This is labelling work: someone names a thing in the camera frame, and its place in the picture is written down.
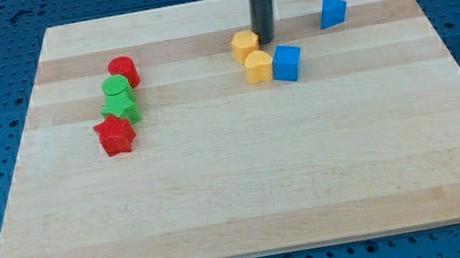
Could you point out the yellow hexagon block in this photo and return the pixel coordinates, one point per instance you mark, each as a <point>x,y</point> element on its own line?
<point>243,43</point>

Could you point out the blue cube block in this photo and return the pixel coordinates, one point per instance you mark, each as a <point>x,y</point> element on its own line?
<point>286,63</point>

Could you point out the blue triangle block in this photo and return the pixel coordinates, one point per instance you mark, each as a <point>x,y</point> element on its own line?
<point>333,13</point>

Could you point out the red cylinder block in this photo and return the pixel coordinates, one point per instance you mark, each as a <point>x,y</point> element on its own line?
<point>125,66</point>

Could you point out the green cylinder block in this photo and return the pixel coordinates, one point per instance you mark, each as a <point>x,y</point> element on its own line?
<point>116,85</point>

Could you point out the green star block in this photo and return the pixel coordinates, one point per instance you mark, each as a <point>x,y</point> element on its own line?
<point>122,107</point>

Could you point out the light wooden board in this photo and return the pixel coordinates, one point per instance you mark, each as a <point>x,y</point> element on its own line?
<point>365,144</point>

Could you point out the red star block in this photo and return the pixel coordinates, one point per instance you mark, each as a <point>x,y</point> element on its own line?
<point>115,135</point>

